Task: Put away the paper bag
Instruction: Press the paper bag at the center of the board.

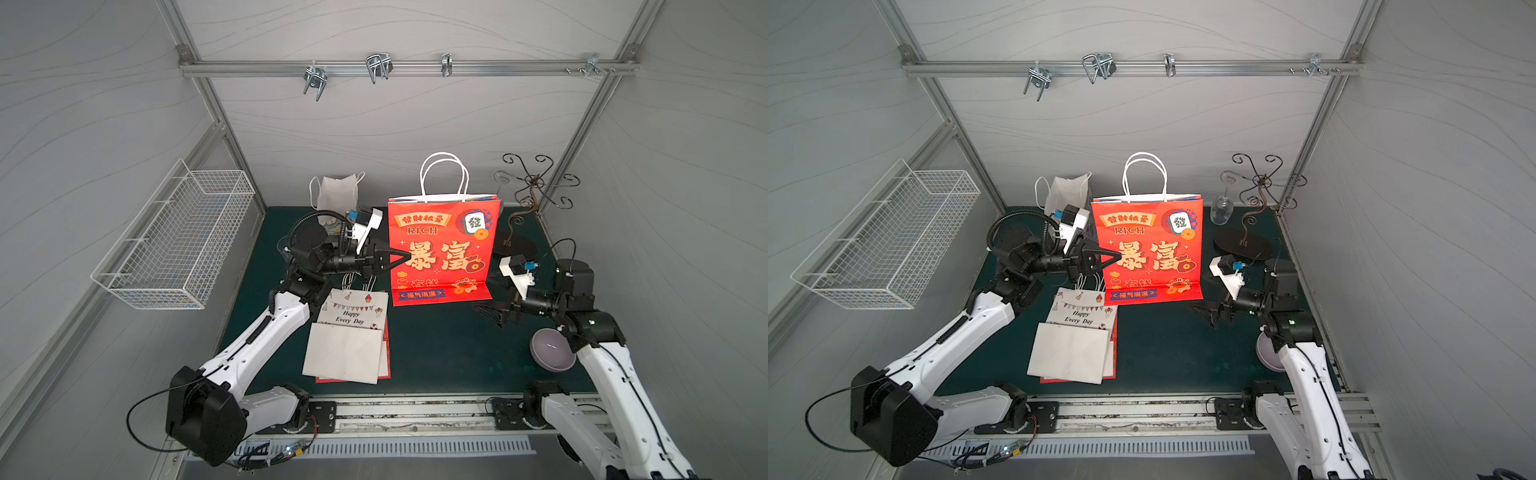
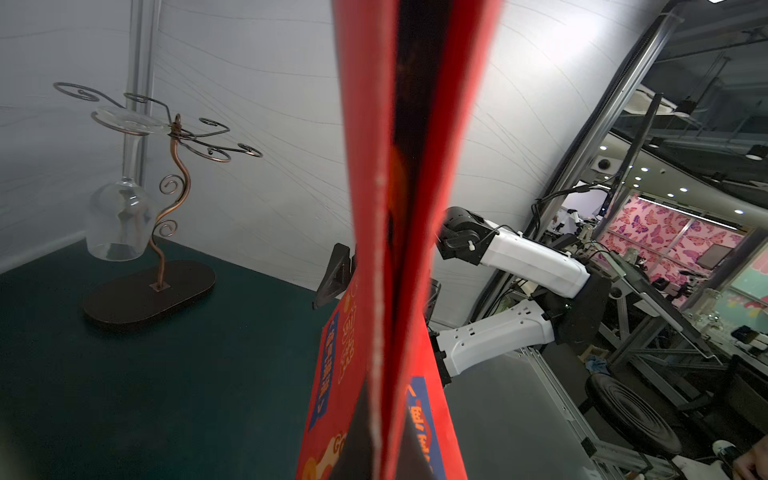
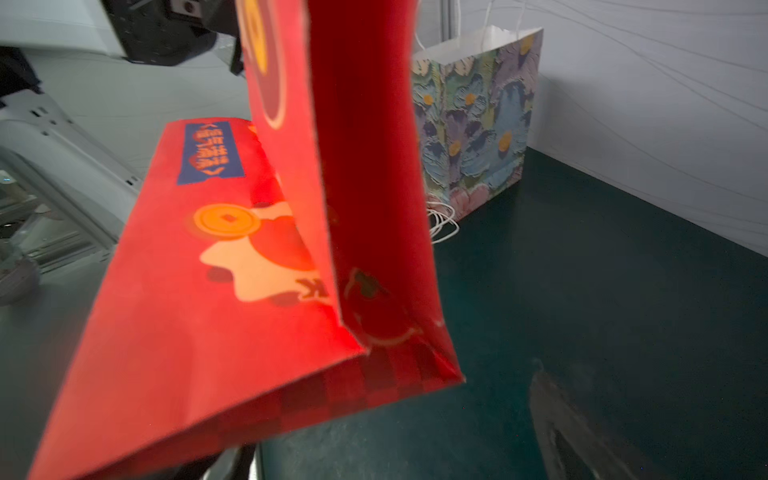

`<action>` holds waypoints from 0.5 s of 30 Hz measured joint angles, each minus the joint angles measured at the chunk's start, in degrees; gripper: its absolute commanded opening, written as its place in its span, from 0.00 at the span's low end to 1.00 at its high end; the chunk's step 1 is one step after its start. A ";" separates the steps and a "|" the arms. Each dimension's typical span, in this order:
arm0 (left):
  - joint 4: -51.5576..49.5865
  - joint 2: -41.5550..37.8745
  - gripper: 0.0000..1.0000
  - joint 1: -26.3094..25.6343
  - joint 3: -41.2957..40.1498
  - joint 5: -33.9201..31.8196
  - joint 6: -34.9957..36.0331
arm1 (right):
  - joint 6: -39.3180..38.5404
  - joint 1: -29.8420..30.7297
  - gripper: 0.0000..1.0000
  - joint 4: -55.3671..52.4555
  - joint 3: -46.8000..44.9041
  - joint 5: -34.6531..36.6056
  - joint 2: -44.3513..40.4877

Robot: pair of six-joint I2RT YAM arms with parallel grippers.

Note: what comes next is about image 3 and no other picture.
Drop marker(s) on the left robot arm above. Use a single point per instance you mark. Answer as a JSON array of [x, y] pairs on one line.
[[87, 88]]

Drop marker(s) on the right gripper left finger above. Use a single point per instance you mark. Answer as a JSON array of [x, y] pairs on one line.
[[234, 464]]

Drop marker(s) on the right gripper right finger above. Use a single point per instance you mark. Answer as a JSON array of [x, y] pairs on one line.
[[573, 446]]

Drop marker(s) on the floral paper bag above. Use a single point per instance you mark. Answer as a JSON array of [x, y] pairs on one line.
[[473, 99]]

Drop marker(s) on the red paper bag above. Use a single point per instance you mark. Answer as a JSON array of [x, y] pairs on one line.
[[275, 273]]

